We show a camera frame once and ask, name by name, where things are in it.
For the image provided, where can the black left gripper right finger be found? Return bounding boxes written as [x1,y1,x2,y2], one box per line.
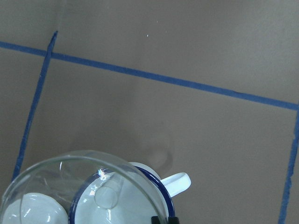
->
[168,217,179,224]

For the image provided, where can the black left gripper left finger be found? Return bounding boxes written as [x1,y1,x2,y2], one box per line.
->
[151,216,160,224]

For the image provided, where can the white enamel cup blue rim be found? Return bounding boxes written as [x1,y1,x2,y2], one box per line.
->
[68,162,191,224]

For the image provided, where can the white ceramic lid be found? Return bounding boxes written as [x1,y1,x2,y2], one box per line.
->
[1,193,68,224]

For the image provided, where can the blue tape grid lines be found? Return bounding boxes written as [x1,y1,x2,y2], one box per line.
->
[0,30,299,224]

